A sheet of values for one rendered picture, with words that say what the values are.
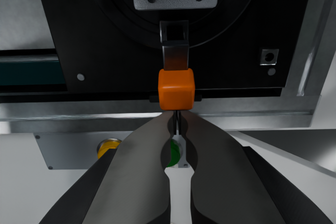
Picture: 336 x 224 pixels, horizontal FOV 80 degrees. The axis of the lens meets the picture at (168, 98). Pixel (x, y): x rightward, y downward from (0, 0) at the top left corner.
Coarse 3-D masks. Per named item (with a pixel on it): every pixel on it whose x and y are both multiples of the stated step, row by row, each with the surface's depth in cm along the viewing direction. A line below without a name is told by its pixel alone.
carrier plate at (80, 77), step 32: (64, 0) 18; (256, 0) 18; (288, 0) 18; (64, 32) 19; (96, 32) 19; (224, 32) 19; (256, 32) 19; (288, 32) 19; (64, 64) 21; (96, 64) 21; (128, 64) 21; (160, 64) 21; (192, 64) 21; (224, 64) 21; (256, 64) 21; (288, 64) 21
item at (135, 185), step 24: (168, 120) 11; (120, 144) 9; (144, 144) 9; (168, 144) 10; (120, 168) 8; (144, 168) 8; (96, 192) 7; (120, 192) 7; (144, 192) 7; (168, 192) 7; (96, 216) 6; (120, 216) 6; (144, 216) 6; (168, 216) 7
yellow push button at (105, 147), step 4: (104, 144) 26; (108, 144) 26; (112, 144) 26; (116, 144) 26; (100, 148) 26; (104, 148) 26; (108, 148) 26; (100, 152) 26; (104, 152) 26; (100, 156) 27
